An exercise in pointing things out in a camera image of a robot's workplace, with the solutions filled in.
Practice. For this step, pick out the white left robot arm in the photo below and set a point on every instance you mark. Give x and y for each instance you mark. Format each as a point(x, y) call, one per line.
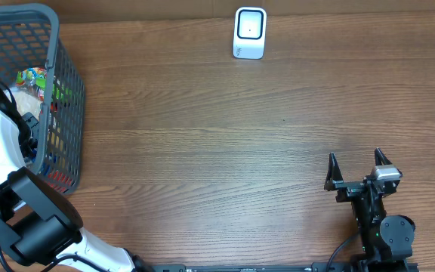
point(38, 225)

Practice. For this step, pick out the red snack packet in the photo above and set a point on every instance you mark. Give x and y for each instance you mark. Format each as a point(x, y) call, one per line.
point(59, 179)

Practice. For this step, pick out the green snack packet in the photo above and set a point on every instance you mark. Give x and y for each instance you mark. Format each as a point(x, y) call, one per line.
point(33, 82)

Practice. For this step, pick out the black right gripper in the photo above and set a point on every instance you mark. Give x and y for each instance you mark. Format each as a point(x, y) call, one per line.
point(347, 190)

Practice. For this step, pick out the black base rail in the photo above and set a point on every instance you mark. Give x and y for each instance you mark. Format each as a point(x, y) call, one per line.
point(314, 267)

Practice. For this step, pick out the dark grey plastic basket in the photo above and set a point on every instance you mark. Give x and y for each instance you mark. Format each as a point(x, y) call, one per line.
point(30, 37)

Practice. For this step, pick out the white barcode scanner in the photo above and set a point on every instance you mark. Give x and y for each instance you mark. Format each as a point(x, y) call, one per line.
point(249, 33)

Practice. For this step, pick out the beige paper bag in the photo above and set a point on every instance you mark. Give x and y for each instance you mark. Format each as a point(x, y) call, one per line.
point(27, 100)

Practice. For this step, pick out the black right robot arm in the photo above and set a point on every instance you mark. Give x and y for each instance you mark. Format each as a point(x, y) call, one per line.
point(386, 239)

